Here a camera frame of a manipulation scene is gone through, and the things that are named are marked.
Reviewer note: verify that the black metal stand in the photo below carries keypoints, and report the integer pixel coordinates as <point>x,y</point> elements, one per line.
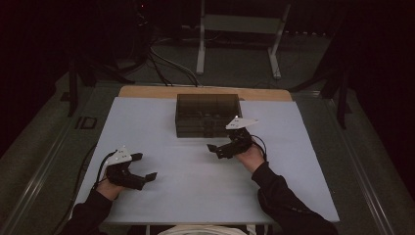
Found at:
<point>341,98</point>
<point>73,84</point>

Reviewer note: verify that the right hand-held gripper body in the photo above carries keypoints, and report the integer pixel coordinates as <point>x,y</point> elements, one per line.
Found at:
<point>236,145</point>

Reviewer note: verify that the person's left hand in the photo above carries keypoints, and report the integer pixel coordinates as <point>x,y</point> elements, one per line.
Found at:
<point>109,189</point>

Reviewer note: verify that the smoky acrylic drawer box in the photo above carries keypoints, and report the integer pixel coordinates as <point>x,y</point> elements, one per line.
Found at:
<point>202,111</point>

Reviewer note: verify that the white metal stand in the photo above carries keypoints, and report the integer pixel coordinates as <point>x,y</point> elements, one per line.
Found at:
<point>238,24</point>

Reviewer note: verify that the person's right hand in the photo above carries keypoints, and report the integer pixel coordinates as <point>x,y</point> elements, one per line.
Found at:
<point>251,160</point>

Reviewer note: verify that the person's white clothing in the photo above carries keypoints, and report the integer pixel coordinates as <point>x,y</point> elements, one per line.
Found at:
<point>202,230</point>

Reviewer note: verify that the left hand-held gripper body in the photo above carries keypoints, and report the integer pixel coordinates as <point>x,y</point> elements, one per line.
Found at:
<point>122,174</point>

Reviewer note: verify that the black floor plate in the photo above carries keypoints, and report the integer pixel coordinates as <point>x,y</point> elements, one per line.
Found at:
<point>86,123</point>

